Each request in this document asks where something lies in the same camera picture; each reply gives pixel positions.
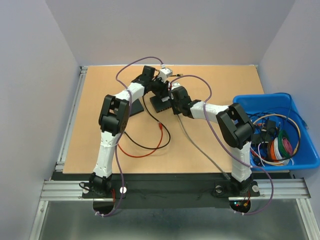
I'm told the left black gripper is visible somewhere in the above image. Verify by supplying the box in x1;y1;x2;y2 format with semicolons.
149;75;170;100

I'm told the black network switch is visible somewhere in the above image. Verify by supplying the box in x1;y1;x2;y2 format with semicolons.
149;96;172;113

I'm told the grey ethernet cable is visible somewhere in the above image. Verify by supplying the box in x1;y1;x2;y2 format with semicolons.
177;114;231;180

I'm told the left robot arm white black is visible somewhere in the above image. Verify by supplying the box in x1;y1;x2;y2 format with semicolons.
88;64;173;197

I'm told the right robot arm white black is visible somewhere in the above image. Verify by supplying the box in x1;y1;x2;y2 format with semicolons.
168;85;255;195

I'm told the black flat plate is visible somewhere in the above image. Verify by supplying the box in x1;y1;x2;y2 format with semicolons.
130;99;144;117

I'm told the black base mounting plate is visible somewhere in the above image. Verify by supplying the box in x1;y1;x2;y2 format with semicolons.
49;172;296;210

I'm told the blue plastic bin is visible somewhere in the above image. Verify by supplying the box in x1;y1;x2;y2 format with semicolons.
233;92;320;171

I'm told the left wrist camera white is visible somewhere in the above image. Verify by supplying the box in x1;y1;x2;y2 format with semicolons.
158;64;173;83

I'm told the red ethernet cable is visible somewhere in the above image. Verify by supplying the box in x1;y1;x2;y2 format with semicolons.
117;121;165;158

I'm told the black ethernet cable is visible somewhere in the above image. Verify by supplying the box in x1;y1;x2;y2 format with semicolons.
123;73;184;150

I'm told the coiled coloured wires bundle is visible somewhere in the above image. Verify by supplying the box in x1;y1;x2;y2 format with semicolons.
266;129;301;166

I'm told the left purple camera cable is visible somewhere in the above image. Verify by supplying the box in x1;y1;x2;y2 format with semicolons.
94;56;166;218

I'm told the aluminium frame rail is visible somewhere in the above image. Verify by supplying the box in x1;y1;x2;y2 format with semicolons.
30;66;320;240

